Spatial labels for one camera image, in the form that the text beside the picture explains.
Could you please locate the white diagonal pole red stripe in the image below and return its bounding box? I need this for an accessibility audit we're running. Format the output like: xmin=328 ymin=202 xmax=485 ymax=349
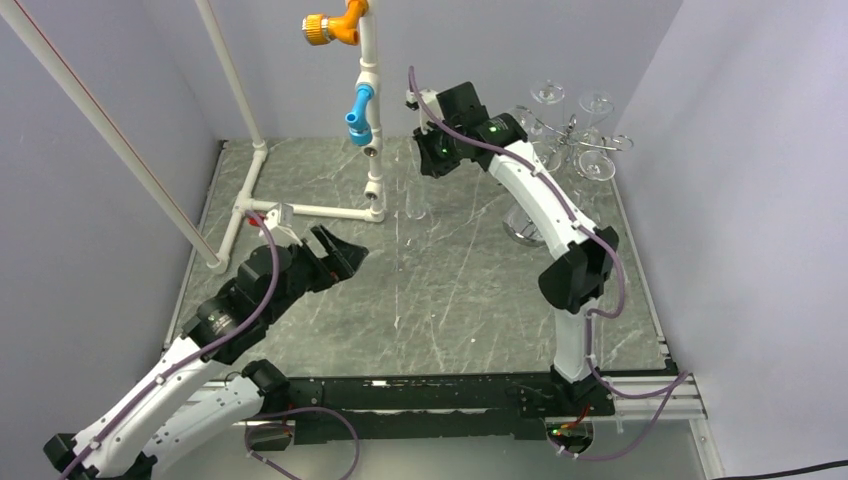
xmin=1 ymin=1 xmax=225 ymax=269

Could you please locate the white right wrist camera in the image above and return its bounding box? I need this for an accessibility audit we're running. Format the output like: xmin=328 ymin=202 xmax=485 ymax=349
xmin=405 ymin=88 xmax=443 ymax=129

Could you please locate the white PVC pipe frame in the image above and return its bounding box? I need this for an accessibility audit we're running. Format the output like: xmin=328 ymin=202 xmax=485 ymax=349
xmin=195 ymin=1 xmax=386 ymax=274

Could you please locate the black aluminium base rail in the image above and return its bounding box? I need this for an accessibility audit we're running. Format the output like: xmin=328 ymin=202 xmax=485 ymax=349
xmin=198 ymin=370 xmax=704 ymax=446

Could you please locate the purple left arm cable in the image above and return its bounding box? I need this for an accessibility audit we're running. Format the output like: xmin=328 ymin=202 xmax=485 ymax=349
xmin=59 ymin=210 xmax=360 ymax=480

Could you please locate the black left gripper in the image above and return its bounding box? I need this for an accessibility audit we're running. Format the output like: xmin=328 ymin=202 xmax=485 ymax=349
xmin=263 ymin=224 xmax=367 ymax=325

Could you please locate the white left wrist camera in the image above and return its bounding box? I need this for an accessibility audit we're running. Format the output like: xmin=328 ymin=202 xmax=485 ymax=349
xmin=248 ymin=203 xmax=301 ymax=246

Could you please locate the orange pipe nozzle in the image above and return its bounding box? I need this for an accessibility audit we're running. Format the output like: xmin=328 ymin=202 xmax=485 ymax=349
xmin=301 ymin=0 xmax=370 ymax=46

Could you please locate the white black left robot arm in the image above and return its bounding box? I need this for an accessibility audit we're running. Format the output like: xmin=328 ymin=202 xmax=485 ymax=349
xmin=43 ymin=225 xmax=369 ymax=479

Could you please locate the clear wine glass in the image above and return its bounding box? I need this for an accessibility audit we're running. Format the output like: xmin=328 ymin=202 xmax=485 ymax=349
xmin=574 ymin=150 xmax=616 ymax=224
xmin=404 ymin=139 xmax=427 ymax=220
xmin=578 ymin=90 xmax=615 ymax=145
xmin=532 ymin=141 xmax=566 ymax=173
xmin=510 ymin=105 xmax=544 ymax=142
xmin=530 ymin=80 xmax=566 ymax=131

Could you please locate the black cable bottom right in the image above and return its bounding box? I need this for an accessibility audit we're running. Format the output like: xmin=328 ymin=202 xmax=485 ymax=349
xmin=708 ymin=460 xmax=848 ymax=480

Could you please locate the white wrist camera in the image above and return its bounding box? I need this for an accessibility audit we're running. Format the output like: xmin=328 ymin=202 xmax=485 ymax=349
xmin=405 ymin=88 xmax=443 ymax=129
xmin=248 ymin=203 xmax=301 ymax=246

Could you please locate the blue pipe nozzle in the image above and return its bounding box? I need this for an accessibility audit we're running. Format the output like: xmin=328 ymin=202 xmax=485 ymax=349
xmin=345 ymin=84 xmax=375 ymax=147

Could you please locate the chrome wine glass rack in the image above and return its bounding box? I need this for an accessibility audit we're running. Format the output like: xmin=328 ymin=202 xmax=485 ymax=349
xmin=502 ymin=115 xmax=634 ymax=247

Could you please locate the clear wine glass back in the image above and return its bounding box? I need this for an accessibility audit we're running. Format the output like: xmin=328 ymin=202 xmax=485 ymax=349
xmin=404 ymin=139 xmax=427 ymax=220

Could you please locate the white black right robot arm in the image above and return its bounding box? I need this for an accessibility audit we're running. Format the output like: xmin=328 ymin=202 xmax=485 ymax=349
xmin=406 ymin=82 xmax=621 ymax=415

